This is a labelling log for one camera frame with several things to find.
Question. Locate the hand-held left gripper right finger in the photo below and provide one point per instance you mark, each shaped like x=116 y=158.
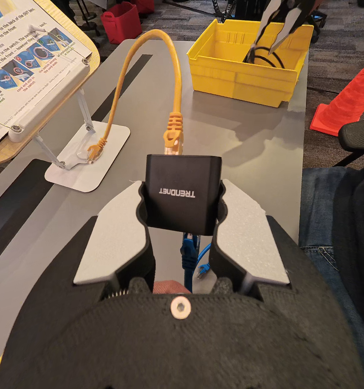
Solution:
x=248 y=240

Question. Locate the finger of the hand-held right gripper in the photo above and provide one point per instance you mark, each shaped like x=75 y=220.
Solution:
x=291 y=22
x=268 y=15

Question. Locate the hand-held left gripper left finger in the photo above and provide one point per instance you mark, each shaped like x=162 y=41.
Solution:
x=115 y=237

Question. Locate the black network switch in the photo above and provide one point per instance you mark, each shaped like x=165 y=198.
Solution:
x=182 y=209

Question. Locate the yellow plastic bin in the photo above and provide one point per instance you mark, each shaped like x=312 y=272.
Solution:
x=230 y=82

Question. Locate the person's left hand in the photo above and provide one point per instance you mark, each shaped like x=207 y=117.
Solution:
x=169 y=288

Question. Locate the person's leg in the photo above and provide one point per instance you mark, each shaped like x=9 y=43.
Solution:
x=321 y=212

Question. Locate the orange traffic cone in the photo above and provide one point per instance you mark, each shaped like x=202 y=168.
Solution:
x=349 y=97

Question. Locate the white document stand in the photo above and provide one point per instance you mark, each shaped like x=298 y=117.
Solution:
x=109 y=142

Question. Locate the red fabric bin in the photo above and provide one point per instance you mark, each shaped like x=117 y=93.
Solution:
x=144 y=6
x=121 y=24

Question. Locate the black chair armrest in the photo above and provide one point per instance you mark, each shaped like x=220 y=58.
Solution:
x=361 y=135

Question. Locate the light wooden board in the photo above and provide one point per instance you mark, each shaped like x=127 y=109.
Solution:
x=69 y=18

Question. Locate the printed instruction sheet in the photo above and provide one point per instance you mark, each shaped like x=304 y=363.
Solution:
x=17 y=45

